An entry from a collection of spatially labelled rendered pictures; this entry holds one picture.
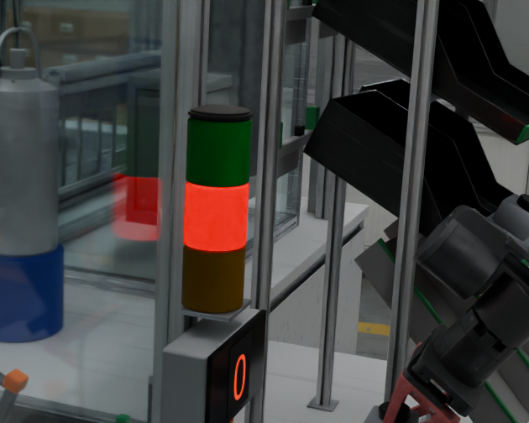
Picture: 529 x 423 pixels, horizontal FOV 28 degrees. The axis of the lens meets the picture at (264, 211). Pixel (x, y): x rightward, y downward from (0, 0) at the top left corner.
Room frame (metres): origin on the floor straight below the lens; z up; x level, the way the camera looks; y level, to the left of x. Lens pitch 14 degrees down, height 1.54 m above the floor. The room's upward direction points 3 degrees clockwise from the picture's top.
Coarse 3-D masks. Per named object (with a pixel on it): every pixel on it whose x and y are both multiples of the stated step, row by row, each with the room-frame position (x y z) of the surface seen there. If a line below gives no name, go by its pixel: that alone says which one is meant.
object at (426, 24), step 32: (480, 0) 1.44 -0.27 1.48; (416, 32) 1.13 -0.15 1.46; (352, 64) 1.49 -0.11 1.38; (416, 64) 1.13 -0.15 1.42; (416, 96) 1.14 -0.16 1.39; (416, 128) 1.13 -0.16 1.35; (416, 160) 1.13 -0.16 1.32; (256, 192) 1.19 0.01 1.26; (416, 192) 1.13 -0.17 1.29; (256, 224) 1.19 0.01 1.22; (416, 224) 1.13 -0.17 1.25; (256, 256) 1.19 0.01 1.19; (256, 288) 1.19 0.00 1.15; (320, 352) 1.49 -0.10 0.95; (320, 384) 1.49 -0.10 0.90; (256, 416) 1.18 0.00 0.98
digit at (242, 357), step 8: (248, 336) 0.80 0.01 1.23; (240, 344) 0.78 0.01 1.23; (248, 344) 0.80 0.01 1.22; (232, 352) 0.77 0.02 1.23; (240, 352) 0.79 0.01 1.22; (248, 352) 0.80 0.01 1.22; (232, 360) 0.77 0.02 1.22; (240, 360) 0.79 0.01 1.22; (248, 360) 0.80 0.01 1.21; (232, 368) 0.77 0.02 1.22; (240, 368) 0.79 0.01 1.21; (248, 368) 0.80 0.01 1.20; (232, 376) 0.77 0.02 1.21; (240, 376) 0.79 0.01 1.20; (248, 376) 0.81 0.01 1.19; (232, 384) 0.77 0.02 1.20; (240, 384) 0.79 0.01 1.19; (248, 384) 0.81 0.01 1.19; (232, 392) 0.77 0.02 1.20; (240, 392) 0.79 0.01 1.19; (248, 392) 0.81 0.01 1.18; (232, 400) 0.77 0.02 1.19; (240, 400) 0.79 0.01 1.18; (232, 408) 0.77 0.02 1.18
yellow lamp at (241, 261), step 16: (192, 256) 0.77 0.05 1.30; (208, 256) 0.77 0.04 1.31; (224, 256) 0.77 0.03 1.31; (240, 256) 0.78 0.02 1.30; (192, 272) 0.77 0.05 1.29; (208, 272) 0.77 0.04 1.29; (224, 272) 0.77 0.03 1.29; (240, 272) 0.78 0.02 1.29; (192, 288) 0.77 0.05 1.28; (208, 288) 0.77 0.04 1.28; (224, 288) 0.77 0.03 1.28; (240, 288) 0.78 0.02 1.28; (192, 304) 0.77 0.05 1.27; (208, 304) 0.77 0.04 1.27; (224, 304) 0.77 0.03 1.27; (240, 304) 0.79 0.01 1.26
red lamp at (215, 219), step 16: (192, 192) 0.78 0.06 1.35; (208, 192) 0.77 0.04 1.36; (224, 192) 0.77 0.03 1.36; (240, 192) 0.78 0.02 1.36; (192, 208) 0.78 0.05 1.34; (208, 208) 0.77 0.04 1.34; (224, 208) 0.77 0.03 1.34; (240, 208) 0.78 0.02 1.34; (192, 224) 0.78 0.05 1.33; (208, 224) 0.77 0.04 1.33; (224, 224) 0.77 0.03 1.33; (240, 224) 0.78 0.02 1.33; (192, 240) 0.78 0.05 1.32; (208, 240) 0.77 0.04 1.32; (224, 240) 0.77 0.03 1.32; (240, 240) 0.78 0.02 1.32
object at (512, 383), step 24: (360, 264) 1.19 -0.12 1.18; (384, 264) 1.18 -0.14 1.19; (384, 288) 1.17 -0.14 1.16; (432, 288) 1.27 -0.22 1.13; (432, 312) 1.14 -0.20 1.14; (456, 312) 1.26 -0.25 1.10; (528, 360) 1.22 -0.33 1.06; (504, 384) 1.22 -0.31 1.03; (528, 384) 1.21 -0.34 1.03; (480, 408) 1.11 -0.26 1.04; (504, 408) 1.10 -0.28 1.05; (528, 408) 1.21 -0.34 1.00
